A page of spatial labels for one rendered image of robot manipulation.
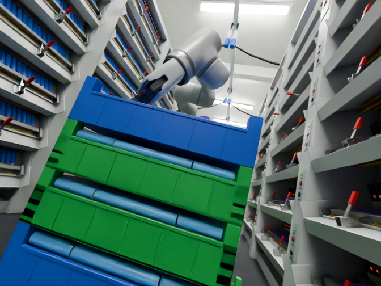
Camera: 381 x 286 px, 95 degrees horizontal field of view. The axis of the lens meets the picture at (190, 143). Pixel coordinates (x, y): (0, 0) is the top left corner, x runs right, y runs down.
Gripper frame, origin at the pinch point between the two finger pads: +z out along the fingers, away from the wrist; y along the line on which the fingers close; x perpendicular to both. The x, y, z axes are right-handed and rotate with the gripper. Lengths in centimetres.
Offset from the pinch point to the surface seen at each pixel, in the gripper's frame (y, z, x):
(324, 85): 4, -63, 41
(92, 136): 9.0, 10.1, -0.1
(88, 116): 8.9, 8.1, -2.8
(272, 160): -51, -65, 88
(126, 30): -86, -63, -50
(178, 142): 16.4, 2.9, 9.2
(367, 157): 23, -25, 42
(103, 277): 14.5, 22.2, 14.3
